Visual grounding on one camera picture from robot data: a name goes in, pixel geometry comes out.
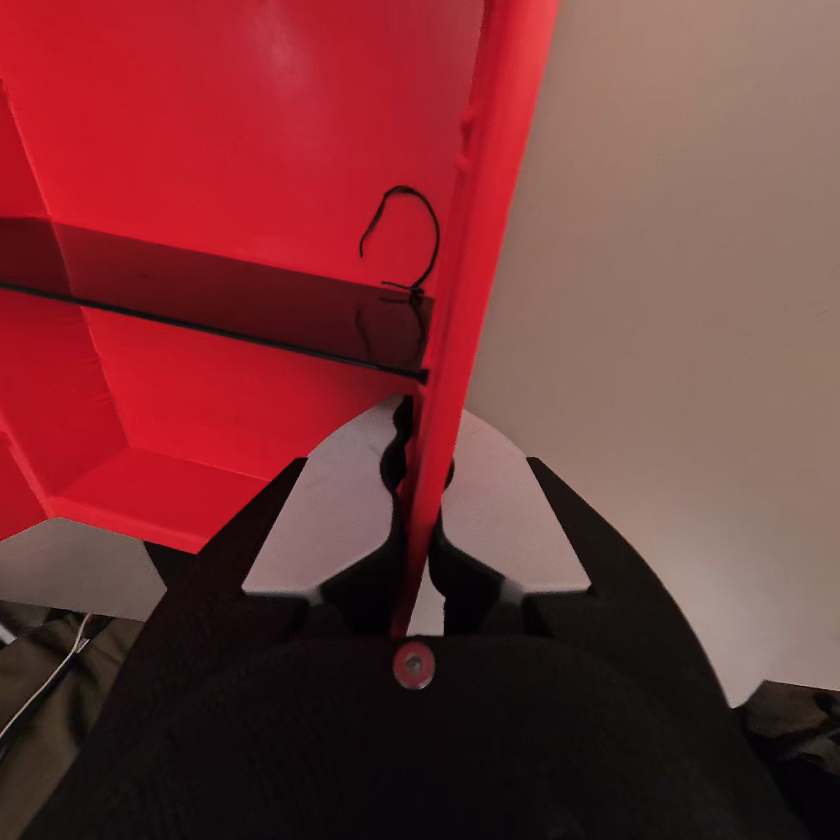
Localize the short thin black wire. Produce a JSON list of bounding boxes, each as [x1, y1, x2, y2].
[[357, 185, 441, 309]]

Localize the red plastic bin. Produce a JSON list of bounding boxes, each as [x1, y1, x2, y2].
[[0, 0, 562, 641]]

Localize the black bin divider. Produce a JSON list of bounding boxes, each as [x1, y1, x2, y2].
[[0, 217, 435, 385]]

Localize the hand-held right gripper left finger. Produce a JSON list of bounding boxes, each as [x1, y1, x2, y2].
[[241, 394, 416, 608]]

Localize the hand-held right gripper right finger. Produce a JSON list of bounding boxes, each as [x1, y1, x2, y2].
[[430, 410, 592, 608]]

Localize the white cord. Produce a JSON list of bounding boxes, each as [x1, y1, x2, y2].
[[0, 610, 93, 742]]

